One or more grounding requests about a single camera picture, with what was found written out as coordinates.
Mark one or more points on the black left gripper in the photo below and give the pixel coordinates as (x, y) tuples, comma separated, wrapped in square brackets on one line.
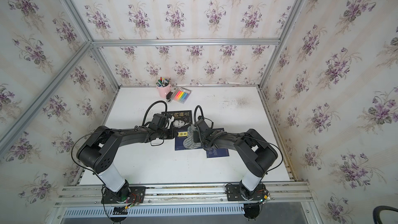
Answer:
[(171, 131)]

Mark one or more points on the pens in cup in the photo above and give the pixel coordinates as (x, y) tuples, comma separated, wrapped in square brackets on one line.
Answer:
[(162, 82)]

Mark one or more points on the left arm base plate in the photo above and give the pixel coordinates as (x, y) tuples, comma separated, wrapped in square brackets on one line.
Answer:
[(128, 195)]

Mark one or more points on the colourful sticky notes pack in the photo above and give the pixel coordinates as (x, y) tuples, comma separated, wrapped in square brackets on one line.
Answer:
[(181, 95)]

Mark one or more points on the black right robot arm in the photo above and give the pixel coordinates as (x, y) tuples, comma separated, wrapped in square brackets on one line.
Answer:
[(257, 154)]

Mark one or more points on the pink pen cup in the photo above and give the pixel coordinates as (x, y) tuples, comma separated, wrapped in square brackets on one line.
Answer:
[(164, 91)]

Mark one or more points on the black portrait book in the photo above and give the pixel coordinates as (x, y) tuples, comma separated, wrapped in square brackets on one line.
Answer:
[(178, 120)]

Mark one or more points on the grey striped cleaning cloth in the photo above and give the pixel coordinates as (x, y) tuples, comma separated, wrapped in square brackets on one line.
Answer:
[(192, 141)]

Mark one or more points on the blue book yellow label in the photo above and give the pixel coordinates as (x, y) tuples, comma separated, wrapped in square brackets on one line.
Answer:
[(213, 152), (181, 136)]

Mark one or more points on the white slotted cable duct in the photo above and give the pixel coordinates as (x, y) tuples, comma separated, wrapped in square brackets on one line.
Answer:
[(154, 210)]

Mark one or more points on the aluminium mounting rail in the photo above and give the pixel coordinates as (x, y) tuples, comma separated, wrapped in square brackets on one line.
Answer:
[(178, 194)]

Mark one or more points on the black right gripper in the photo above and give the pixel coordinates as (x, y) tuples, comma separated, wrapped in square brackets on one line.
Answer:
[(196, 140)]

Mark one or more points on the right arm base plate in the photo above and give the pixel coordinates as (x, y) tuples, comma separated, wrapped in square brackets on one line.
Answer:
[(237, 192)]

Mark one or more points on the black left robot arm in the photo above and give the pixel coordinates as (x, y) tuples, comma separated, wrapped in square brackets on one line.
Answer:
[(98, 152)]

